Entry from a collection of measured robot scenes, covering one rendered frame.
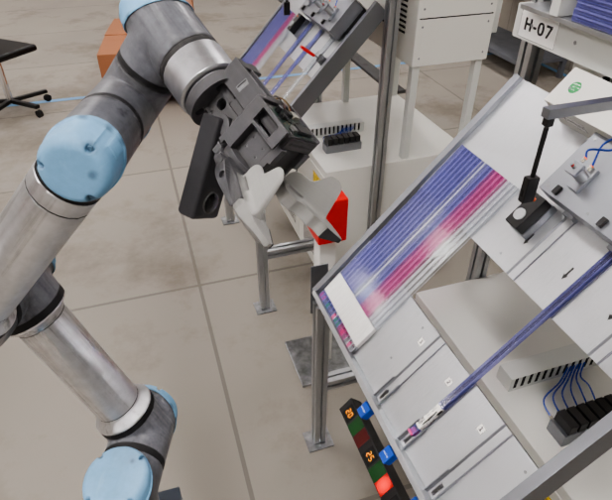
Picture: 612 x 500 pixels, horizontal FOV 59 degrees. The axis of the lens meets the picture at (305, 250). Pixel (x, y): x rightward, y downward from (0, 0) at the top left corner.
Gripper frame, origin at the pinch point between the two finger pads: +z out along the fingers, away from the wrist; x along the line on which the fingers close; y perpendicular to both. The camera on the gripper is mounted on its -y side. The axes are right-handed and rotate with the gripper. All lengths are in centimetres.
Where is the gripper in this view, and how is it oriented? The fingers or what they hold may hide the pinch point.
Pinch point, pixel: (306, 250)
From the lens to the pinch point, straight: 54.2
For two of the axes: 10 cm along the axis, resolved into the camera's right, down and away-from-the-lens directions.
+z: 5.7, 7.8, -2.6
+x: 4.7, -0.4, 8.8
